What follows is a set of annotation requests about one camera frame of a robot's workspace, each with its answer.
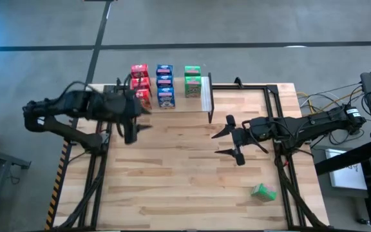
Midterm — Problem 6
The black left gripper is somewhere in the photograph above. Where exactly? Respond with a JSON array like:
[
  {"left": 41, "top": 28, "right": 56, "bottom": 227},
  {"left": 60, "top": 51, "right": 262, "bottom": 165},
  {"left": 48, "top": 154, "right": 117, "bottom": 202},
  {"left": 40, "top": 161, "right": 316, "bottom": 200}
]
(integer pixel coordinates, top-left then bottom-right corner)
[{"left": 106, "top": 91, "right": 153, "bottom": 145}]

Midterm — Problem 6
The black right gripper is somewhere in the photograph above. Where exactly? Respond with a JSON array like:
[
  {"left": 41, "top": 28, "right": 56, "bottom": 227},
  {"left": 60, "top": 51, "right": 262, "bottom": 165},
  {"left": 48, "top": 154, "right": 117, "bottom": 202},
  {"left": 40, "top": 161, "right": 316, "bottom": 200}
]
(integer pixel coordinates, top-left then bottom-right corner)
[{"left": 211, "top": 114, "right": 267, "bottom": 166}]

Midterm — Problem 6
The blue Frosted Flakes cereal box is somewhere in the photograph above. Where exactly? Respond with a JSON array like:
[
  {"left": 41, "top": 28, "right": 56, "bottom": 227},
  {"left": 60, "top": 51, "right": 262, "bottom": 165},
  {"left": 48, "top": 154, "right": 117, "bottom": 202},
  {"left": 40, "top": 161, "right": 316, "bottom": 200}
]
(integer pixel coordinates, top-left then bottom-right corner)
[
  {"left": 155, "top": 64, "right": 174, "bottom": 76},
  {"left": 155, "top": 75, "right": 175, "bottom": 89},
  {"left": 157, "top": 86, "right": 176, "bottom": 110}
]

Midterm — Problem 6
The green Apple Jacks cereal box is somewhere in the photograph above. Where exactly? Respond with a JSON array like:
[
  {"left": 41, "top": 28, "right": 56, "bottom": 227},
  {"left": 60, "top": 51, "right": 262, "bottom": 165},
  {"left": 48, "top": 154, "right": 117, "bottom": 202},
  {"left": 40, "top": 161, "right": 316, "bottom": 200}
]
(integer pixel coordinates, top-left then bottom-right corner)
[
  {"left": 250, "top": 183, "right": 278, "bottom": 203},
  {"left": 184, "top": 75, "right": 203, "bottom": 99},
  {"left": 184, "top": 65, "right": 202, "bottom": 77}
]

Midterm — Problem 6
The yellow black hazard tape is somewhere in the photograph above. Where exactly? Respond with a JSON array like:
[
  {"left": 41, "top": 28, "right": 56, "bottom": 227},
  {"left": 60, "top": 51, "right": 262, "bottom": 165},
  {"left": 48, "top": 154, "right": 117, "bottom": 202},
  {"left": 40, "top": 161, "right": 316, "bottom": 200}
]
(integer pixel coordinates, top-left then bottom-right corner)
[{"left": 44, "top": 139, "right": 72, "bottom": 231}]

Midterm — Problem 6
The black metal bar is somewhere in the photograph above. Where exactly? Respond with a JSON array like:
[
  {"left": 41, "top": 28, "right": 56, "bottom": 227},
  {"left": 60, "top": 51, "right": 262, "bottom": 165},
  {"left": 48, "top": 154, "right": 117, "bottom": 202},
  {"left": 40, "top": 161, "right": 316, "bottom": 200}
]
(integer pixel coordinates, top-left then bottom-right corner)
[{"left": 313, "top": 138, "right": 371, "bottom": 177}]

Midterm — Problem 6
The white tablet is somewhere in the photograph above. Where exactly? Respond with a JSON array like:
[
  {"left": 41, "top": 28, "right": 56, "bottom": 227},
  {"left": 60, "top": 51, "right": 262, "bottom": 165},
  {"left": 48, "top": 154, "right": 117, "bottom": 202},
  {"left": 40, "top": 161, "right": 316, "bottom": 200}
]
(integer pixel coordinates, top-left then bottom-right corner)
[{"left": 325, "top": 148, "right": 369, "bottom": 191}]

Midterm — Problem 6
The wooden shelf black metal frame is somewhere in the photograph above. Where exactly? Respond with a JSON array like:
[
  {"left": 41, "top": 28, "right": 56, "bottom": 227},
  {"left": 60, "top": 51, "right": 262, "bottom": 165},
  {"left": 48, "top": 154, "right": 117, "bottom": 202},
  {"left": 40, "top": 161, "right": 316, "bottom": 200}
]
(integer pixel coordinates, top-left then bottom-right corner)
[{"left": 126, "top": 72, "right": 214, "bottom": 125}]

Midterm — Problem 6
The black aluminium table frame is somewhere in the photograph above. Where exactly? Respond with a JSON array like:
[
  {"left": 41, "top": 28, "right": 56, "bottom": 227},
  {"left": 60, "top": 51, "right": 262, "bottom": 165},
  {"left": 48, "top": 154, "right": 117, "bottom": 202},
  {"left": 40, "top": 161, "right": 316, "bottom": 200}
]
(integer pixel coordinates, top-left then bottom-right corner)
[{"left": 61, "top": 84, "right": 330, "bottom": 231}]

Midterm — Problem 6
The yellow cable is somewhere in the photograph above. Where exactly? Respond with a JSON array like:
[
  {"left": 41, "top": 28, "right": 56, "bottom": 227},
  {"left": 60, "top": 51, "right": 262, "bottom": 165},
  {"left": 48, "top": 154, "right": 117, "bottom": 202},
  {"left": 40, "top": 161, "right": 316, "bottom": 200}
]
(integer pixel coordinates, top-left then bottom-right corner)
[{"left": 300, "top": 87, "right": 364, "bottom": 119}]

